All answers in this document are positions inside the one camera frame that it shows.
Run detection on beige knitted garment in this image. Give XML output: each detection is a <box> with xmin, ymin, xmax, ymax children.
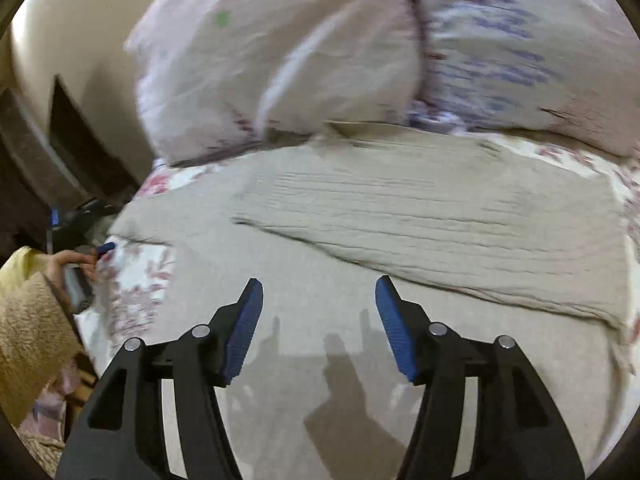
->
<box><xmin>112</xmin><ymin>125</ymin><xmax>630</xmax><ymax>479</ymax></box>

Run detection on yellow fleece sleeve forearm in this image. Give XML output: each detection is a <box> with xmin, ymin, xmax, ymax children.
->
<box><xmin>0</xmin><ymin>245</ymin><xmax>99</xmax><ymax>478</ymax></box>

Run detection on person's left hand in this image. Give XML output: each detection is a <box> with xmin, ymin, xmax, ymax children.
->
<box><xmin>43</xmin><ymin>250</ymin><xmax>98</xmax><ymax>290</ymax></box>

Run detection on floral bed sheet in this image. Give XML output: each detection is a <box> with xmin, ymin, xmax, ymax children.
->
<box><xmin>79</xmin><ymin>132</ymin><xmax>639</xmax><ymax>373</ymax></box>

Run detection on pale patterned pillow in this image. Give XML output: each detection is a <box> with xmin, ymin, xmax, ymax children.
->
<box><xmin>125</xmin><ymin>0</ymin><xmax>639</xmax><ymax>165</ymax></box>

